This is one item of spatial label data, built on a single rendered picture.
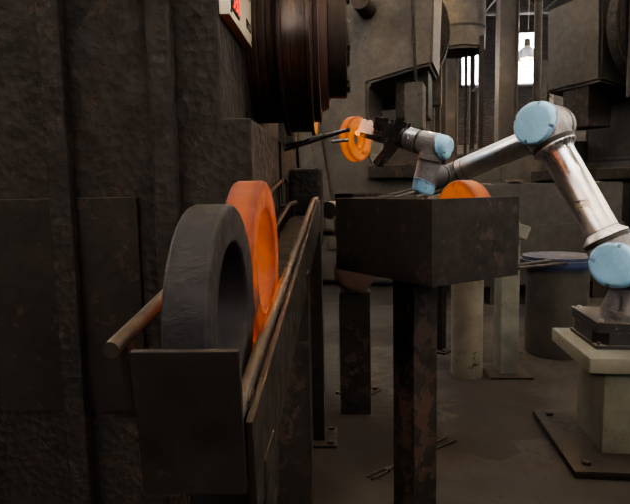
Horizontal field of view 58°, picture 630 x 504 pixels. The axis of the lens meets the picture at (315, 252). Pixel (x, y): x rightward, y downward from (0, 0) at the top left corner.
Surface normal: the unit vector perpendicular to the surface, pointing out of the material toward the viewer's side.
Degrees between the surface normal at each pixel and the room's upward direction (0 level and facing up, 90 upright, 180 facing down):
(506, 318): 90
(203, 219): 27
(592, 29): 92
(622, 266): 95
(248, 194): 33
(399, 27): 90
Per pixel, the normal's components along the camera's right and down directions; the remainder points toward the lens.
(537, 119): -0.73, -0.04
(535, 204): 0.21, 0.11
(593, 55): -0.95, 0.08
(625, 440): -0.11, 0.11
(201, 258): -0.06, -0.52
